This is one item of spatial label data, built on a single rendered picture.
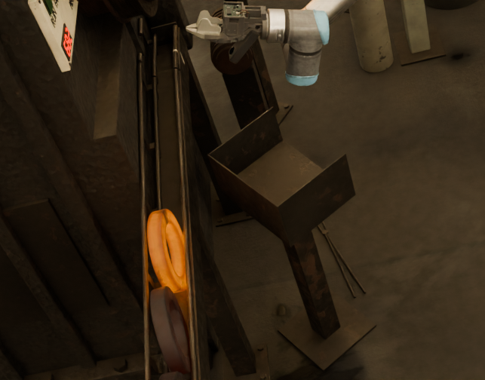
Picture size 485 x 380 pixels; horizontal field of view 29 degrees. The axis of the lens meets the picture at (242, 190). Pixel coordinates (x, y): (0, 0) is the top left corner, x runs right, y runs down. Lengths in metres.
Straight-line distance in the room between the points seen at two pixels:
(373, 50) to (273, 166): 1.16
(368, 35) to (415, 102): 0.28
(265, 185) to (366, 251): 0.68
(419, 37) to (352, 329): 1.20
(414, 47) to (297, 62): 0.94
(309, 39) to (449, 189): 0.73
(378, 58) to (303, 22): 0.90
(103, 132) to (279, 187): 0.44
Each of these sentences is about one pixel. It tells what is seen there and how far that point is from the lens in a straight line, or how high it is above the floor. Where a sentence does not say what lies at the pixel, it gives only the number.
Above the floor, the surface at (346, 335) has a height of 0.01.
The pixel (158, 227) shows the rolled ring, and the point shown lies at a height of 0.78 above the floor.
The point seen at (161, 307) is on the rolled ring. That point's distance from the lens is 1.91.
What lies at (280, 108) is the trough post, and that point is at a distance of 3.38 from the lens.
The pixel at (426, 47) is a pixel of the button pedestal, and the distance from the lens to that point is 3.48.
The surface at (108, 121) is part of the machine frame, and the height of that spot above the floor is 0.87.
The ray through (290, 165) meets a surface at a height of 0.60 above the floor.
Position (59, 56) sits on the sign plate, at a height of 1.10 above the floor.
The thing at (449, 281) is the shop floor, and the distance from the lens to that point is 2.76.
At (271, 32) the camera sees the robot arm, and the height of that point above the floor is 0.71.
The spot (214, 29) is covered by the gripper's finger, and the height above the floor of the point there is 0.75.
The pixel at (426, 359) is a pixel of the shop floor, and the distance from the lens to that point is 2.61.
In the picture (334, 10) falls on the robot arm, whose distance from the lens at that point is 2.69.
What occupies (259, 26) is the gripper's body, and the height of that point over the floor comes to 0.72.
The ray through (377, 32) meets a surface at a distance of 3.34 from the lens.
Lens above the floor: 2.18
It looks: 44 degrees down
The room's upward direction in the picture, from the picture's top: 20 degrees counter-clockwise
